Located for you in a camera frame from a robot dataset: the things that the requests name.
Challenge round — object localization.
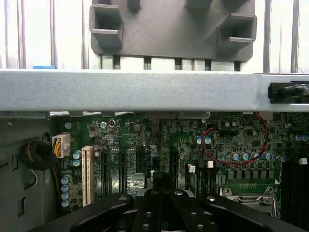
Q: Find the black open PC case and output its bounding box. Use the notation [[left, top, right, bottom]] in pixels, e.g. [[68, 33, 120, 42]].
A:
[[0, 69, 309, 232]]

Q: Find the grey parts rack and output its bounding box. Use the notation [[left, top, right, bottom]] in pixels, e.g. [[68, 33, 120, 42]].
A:
[[89, 0, 258, 61]]

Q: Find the green Dell motherboard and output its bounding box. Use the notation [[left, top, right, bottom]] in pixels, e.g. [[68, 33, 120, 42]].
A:
[[50, 111, 309, 218]]

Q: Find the red black switch wire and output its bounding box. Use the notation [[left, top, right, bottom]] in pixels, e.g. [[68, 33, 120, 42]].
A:
[[202, 111, 270, 166]]

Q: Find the metal CPU socket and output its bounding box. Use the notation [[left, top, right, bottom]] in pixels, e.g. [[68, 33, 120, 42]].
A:
[[221, 186, 278, 218]]

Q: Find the long black expansion slot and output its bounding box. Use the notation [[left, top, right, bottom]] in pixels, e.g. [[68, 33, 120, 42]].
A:
[[100, 149, 112, 198], [169, 149, 179, 189]]

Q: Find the white PCI expansion slot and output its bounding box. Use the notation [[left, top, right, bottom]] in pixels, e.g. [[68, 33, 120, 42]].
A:
[[81, 146, 94, 207]]

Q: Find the white power connector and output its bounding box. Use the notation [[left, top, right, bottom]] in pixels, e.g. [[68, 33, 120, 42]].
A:
[[51, 134, 71, 158]]

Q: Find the black expansion slot blue latch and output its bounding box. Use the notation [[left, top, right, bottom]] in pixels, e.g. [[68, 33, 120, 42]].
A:
[[118, 149, 128, 194]]

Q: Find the blue case latch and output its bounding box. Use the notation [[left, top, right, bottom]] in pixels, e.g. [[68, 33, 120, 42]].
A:
[[32, 64, 56, 70]]

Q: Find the short black expansion slot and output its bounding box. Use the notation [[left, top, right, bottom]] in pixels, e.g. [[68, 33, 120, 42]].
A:
[[136, 149, 146, 174]]

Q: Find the black sleeved power cable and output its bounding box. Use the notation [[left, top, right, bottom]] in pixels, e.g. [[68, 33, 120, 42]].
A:
[[19, 141, 61, 194]]

